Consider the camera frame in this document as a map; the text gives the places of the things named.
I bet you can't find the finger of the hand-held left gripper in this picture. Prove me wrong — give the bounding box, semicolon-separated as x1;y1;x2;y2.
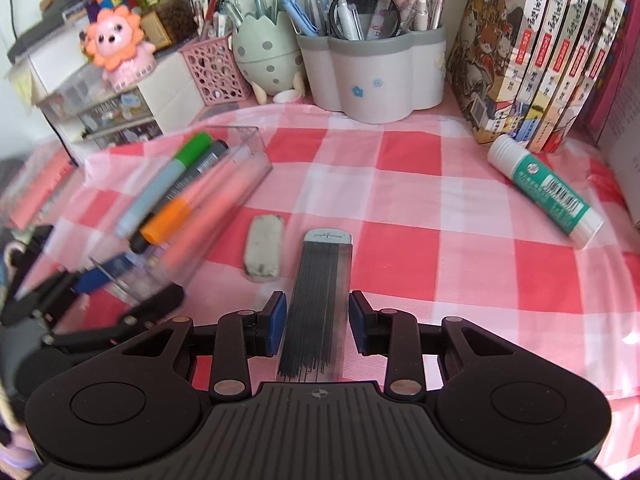
25;254;135;321
49;282;187;352

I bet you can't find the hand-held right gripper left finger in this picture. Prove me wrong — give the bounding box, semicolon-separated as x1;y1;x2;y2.
120;291;289;402

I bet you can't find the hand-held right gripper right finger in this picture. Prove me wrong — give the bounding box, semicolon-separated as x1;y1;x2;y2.
347;290;517;402

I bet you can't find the clear pencil lead case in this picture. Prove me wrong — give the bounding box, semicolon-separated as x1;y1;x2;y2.
276;228;354;385

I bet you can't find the orange highlighter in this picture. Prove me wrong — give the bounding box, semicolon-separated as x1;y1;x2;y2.
140;199;193;247

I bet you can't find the green capped marker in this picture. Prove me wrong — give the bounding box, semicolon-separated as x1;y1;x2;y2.
115;132;214;239

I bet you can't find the peach highlighter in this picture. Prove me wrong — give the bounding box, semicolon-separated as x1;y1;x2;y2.
157;157;258;273

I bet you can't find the black marker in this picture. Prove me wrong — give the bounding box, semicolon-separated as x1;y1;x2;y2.
130;140;230;255

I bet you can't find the clear plastic pen tray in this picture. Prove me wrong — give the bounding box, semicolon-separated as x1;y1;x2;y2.
89;126;274;307

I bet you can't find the pink checkered tablecloth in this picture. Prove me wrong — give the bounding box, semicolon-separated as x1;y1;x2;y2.
7;102;640;478

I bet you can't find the grey white eraser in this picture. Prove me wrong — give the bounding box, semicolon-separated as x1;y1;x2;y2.
243;213;286;281

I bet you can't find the flat pink book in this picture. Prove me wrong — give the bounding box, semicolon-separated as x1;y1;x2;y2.
7;160;76;231

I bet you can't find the clear plastic storage box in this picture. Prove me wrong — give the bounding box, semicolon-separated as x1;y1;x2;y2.
35;67;146;111

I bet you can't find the white drawer organizer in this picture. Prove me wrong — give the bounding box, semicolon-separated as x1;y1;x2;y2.
35;52;206;153

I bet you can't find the white cardboard box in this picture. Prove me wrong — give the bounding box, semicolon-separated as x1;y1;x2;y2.
5;35;106;106

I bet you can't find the green label glue stick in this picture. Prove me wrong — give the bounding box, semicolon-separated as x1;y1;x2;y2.
487;134;605;251

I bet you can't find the pink perforated pen holder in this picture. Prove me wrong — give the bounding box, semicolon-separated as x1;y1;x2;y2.
180;35;252;107

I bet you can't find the pink lion toy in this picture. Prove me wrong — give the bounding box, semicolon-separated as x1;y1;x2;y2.
80;7;157;93

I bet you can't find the flower shaped white pen holder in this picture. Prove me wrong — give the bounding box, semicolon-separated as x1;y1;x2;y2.
296;25;447;125

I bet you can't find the green egg shaped pen holder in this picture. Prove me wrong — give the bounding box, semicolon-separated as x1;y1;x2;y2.
232;10;306;105

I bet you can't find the stack of dark boxes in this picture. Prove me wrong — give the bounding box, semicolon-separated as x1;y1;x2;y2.
7;0;96;56

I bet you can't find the bunch of pens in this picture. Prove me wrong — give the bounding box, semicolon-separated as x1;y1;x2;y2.
250;0;281;23
192;0;246;41
275;0;447;41

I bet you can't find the comic book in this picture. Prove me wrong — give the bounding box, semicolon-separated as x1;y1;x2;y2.
446;0;556;147
547;0;623;153
530;0;603;148
510;0;583;142
565;0;633;153

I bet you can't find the black magnifying glass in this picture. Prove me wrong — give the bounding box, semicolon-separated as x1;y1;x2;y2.
327;0;402;41

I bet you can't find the row of paper workbooks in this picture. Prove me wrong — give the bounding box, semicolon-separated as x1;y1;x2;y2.
597;110;640;226

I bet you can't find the pink abacus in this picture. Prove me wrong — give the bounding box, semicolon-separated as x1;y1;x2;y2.
585;10;640;131

